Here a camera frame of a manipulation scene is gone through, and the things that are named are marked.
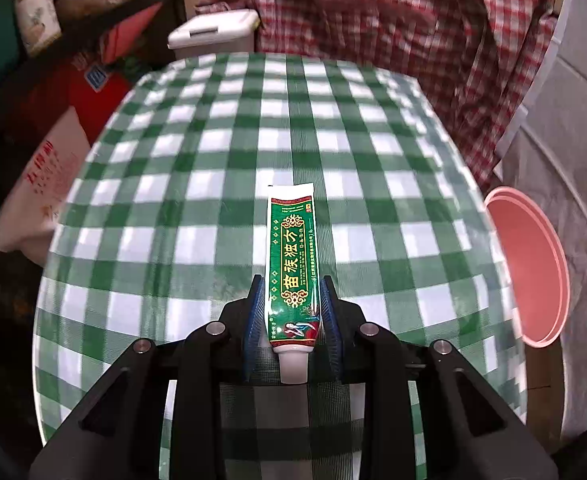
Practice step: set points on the white lidded bin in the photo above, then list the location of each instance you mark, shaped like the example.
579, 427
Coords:
208, 35

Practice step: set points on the green ointment tube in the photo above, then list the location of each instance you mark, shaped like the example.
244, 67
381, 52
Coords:
293, 260

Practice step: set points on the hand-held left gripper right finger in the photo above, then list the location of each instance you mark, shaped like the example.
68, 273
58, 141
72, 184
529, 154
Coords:
331, 320

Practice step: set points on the grey fabric cover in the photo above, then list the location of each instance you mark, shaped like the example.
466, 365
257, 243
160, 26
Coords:
573, 135

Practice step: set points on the black shelf rack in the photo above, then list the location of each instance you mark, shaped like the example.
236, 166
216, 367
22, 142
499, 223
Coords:
73, 40

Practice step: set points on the white sack with red print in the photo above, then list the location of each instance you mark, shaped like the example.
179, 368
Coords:
38, 190

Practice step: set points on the red plaid shirt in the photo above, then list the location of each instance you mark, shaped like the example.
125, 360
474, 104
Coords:
398, 35

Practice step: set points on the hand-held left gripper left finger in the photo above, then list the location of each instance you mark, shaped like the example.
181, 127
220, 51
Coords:
253, 320

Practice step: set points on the pink plastic bucket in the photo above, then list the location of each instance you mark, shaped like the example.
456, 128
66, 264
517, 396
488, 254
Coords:
528, 260

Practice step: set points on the green checked tablecloth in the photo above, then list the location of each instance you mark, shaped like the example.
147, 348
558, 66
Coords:
198, 160

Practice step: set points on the red sack with blue square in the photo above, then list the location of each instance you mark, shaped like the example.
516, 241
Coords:
93, 95

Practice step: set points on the red cardboard sheet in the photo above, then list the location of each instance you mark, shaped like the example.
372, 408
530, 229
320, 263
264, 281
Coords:
128, 30

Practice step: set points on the labelled jar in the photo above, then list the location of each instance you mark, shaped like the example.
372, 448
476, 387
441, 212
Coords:
35, 20

